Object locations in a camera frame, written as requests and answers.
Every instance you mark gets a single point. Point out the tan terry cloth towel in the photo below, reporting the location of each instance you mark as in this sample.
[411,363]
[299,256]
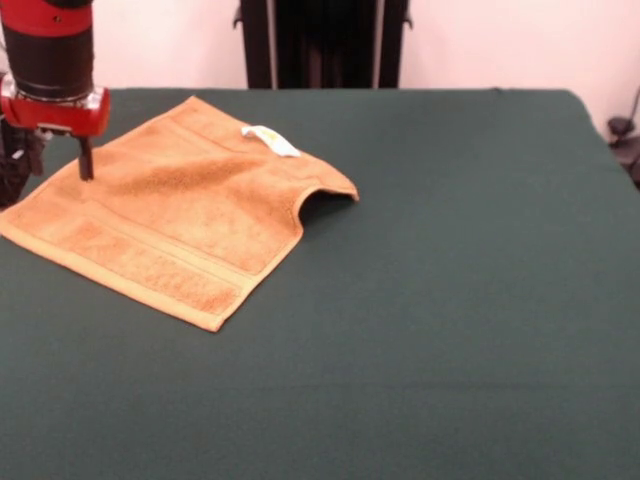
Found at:
[175,215]

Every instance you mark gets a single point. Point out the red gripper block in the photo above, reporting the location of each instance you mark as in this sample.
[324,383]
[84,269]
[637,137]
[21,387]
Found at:
[60,117]

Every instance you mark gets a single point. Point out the dark green table cloth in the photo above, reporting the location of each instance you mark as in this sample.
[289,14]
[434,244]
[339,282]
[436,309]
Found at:
[400,325]

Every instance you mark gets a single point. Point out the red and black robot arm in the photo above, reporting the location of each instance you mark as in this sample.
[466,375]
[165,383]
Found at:
[50,50]

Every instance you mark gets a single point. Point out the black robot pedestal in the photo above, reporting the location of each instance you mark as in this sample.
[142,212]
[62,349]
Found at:
[325,45]

